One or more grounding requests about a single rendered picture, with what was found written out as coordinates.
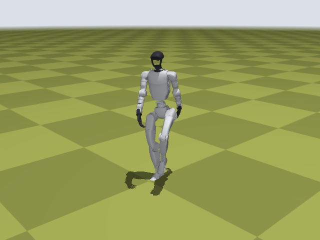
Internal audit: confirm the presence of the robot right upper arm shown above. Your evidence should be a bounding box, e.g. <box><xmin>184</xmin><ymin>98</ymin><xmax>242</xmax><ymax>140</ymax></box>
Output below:
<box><xmin>139</xmin><ymin>71</ymin><xmax>149</xmax><ymax>97</ymax></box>

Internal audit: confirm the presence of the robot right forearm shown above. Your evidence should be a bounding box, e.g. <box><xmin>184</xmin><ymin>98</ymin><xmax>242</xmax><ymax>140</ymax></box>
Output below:
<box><xmin>135</xmin><ymin>93</ymin><xmax>145</xmax><ymax>113</ymax></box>

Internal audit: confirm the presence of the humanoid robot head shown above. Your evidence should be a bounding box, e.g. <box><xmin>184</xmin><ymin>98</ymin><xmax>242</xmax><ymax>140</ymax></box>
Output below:
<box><xmin>150</xmin><ymin>51</ymin><xmax>165</xmax><ymax>72</ymax></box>

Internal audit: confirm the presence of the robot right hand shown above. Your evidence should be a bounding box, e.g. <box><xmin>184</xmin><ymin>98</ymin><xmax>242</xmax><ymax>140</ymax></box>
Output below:
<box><xmin>136</xmin><ymin>108</ymin><xmax>145</xmax><ymax>128</ymax></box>

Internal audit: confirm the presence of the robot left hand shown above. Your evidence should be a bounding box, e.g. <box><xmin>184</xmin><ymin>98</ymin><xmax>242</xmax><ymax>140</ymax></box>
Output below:
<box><xmin>176</xmin><ymin>106</ymin><xmax>182</xmax><ymax>118</ymax></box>

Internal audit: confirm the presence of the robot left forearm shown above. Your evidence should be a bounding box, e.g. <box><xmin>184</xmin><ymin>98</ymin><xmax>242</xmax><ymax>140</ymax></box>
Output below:
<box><xmin>174</xmin><ymin>90</ymin><xmax>183</xmax><ymax>108</ymax></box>

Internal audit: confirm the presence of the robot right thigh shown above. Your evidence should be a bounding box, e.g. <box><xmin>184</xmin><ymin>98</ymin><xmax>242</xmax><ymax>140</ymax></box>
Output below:
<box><xmin>145</xmin><ymin>111</ymin><xmax>160</xmax><ymax>151</ymax></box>

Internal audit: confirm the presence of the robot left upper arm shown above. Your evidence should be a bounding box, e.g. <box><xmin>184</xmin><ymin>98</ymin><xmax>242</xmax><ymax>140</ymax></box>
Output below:
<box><xmin>167</xmin><ymin>71</ymin><xmax>180</xmax><ymax>97</ymax></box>

